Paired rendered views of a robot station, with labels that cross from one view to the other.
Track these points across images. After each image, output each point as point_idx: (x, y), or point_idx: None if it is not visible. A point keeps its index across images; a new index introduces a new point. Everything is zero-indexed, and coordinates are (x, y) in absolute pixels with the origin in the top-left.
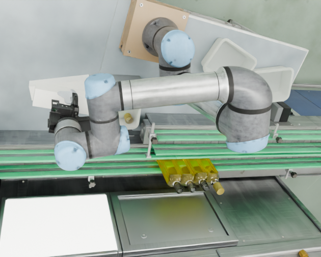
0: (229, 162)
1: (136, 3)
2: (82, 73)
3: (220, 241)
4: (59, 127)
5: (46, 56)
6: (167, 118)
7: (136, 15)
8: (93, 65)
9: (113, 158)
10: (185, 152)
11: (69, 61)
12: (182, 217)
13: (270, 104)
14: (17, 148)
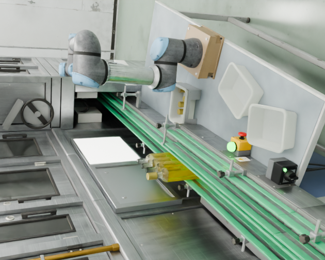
0: (211, 193)
1: (188, 27)
2: (180, 80)
3: (111, 199)
4: None
5: None
6: (200, 130)
7: (186, 35)
8: (184, 75)
9: (151, 134)
10: (178, 152)
11: (177, 70)
12: (132, 187)
13: (79, 50)
14: (140, 113)
